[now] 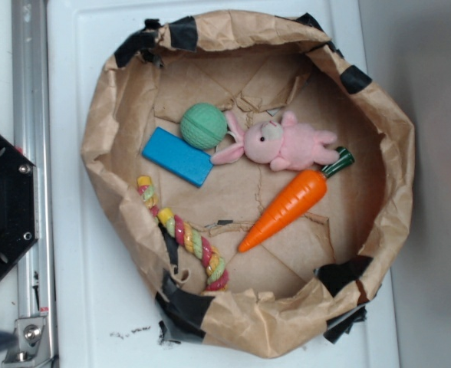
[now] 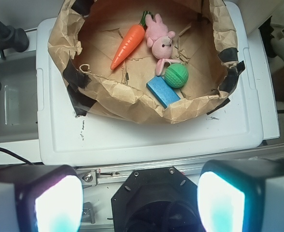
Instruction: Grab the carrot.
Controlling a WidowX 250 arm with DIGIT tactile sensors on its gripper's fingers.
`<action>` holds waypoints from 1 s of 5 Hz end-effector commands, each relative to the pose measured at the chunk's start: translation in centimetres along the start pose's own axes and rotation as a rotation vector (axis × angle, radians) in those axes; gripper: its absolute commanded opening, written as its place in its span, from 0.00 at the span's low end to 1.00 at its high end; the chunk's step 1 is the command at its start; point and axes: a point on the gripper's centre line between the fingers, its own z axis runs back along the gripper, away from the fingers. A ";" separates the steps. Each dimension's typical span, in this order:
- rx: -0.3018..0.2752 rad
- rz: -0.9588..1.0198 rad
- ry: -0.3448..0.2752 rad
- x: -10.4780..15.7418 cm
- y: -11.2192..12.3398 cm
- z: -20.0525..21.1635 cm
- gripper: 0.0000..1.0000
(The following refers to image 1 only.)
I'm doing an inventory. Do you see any multicolour rope toy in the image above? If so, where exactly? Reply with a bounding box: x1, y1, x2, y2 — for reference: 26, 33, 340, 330
137, 176, 229, 291

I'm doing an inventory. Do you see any aluminium extrusion rail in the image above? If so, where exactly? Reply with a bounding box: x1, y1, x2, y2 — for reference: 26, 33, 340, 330
2, 1, 58, 367

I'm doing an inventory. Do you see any blue wooden block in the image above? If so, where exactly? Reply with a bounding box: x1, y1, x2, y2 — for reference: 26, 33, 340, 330
142, 127, 213, 187

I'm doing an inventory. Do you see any brown paper bin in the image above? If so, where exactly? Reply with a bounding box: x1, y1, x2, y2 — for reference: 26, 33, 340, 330
81, 10, 415, 358

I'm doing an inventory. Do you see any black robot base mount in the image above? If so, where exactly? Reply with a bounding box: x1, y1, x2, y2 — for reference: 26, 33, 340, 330
0, 135, 38, 281

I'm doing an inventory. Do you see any orange toy carrot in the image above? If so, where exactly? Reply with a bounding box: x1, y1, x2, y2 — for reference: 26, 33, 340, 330
238, 146, 355, 252

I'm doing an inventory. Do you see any white plastic tray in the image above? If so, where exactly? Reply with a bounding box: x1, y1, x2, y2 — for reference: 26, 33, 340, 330
47, 1, 400, 367

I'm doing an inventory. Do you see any pink plush bunny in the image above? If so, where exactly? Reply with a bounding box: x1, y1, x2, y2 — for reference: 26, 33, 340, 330
211, 111, 340, 172

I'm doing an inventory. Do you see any green rubber ball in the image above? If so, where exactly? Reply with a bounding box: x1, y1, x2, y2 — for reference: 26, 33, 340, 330
180, 103, 228, 150

